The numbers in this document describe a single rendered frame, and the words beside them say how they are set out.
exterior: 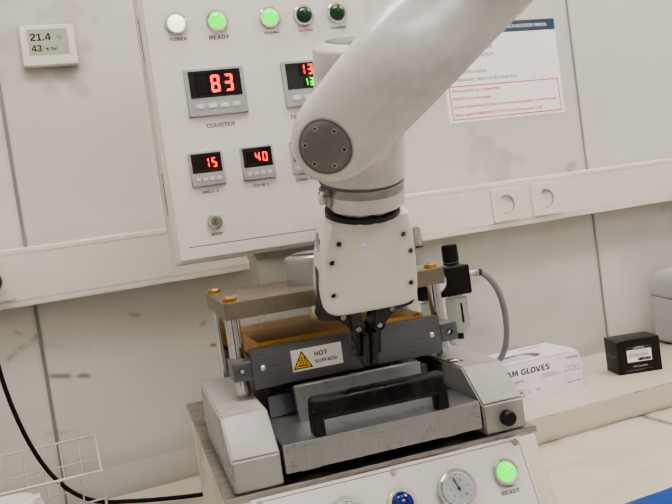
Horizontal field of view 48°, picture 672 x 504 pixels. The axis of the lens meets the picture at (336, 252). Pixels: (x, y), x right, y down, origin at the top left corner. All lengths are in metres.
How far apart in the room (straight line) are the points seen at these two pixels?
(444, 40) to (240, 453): 0.44
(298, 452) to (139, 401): 0.69
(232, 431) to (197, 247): 0.35
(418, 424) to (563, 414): 0.61
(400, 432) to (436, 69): 0.39
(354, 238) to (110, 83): 0.81
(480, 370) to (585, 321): 0.95
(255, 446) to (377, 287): 0.20
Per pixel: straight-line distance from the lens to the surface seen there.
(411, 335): 0.90
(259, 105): 1.09
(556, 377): 1.50
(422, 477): 0.82
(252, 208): 1.07
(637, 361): 1.62
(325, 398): 0.78
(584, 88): 1.84
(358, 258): 0.73
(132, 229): 1.41
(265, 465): 0.78
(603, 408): 1.45
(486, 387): 0.86
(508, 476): 0.84
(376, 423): 0.81
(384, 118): 0.60
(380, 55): 0.60
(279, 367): 0.86
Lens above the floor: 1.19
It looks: 3 degrees down
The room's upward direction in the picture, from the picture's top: 8 degrees counter-clockwise
